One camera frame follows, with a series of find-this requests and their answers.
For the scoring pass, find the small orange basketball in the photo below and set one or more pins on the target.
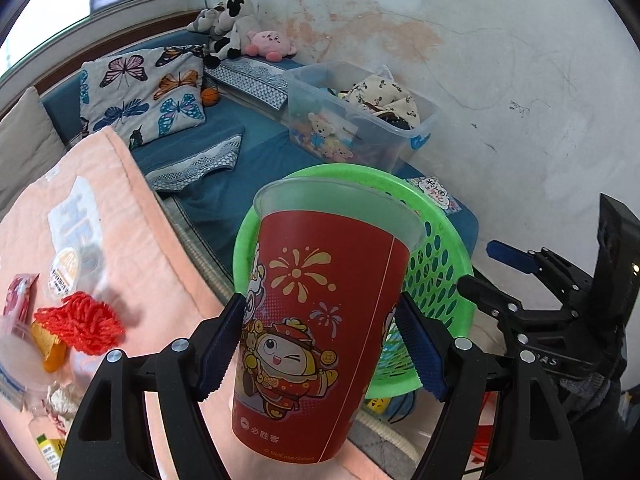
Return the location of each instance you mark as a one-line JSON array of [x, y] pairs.
[[210, 97]]

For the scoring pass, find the clear plastic storage box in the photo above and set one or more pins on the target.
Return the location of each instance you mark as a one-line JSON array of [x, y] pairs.
[[400, 140]]

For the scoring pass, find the yellow snack packet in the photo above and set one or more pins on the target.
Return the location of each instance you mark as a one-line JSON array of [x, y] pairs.
[[50, 355]]

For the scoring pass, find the bear toy package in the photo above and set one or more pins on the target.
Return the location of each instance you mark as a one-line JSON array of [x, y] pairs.
[[325, 132]]

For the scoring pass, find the black-and-white cow plush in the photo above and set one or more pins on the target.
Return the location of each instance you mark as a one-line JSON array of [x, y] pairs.
[[240, 15]]

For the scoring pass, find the yellow-green drink carton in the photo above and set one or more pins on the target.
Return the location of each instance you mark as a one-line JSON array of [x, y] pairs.
[[50, 447]]

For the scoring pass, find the round clear plastic container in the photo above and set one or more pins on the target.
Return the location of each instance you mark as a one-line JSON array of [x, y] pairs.
[[65, 270]]

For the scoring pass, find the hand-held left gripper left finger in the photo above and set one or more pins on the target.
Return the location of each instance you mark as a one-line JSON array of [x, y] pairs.
[[222, 345]]

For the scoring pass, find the red printed paper cup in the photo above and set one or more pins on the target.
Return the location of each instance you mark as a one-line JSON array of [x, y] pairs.
[[310, 310]]

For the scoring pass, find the blue-white patterned towel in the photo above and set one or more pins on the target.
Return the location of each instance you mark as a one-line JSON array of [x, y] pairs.
[[250, 80]]

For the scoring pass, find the folded blue patterned cloth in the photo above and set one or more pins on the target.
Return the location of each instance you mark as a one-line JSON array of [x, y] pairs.
[[200, 160]]

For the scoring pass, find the green plastic basket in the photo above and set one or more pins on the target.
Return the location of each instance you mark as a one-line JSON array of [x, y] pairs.
[[440, 280]]

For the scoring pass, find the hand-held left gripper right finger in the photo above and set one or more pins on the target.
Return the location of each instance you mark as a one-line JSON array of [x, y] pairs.
[[420, 350]]

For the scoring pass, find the clear bag with blue label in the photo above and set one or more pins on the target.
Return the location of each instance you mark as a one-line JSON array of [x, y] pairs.
[[20, 370]]

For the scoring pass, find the yellow power strip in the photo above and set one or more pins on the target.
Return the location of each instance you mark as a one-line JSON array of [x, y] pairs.
[[377, 405]]

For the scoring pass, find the large butterfly print pillow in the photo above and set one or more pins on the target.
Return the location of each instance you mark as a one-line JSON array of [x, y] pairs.
[[140, 90]]

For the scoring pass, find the cream patterned cloth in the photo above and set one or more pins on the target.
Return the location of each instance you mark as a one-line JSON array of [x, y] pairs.
[[380, 92]]

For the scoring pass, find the red mesh net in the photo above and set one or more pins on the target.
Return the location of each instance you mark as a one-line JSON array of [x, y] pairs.
[[85, 320]]

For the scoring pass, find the blue mattress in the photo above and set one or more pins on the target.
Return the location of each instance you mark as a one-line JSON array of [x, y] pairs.
[[260, 160]]

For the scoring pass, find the grey plush toy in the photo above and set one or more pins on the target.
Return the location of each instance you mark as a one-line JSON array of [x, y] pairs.
[[202, 20]]

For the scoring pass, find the pink blanket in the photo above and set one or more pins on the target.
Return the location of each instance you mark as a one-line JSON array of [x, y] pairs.
[[150, 240]]

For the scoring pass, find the person's right forearm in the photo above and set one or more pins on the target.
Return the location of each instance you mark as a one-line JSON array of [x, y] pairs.
[[590, 395]]

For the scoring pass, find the pink round plush toy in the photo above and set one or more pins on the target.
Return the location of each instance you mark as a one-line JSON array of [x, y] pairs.
[[270, 42]]

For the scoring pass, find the pink snack packet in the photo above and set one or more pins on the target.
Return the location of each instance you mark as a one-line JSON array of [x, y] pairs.
[[17, 295]]

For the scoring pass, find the white paper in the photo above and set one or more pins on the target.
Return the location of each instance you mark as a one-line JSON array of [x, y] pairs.
[[62, 397]]

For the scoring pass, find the beige pillow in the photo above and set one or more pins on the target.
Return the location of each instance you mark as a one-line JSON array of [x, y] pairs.
[[25, 140]]

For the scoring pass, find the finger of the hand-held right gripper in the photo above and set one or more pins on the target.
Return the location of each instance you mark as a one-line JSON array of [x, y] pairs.
[[482, 292], [510, 255]]

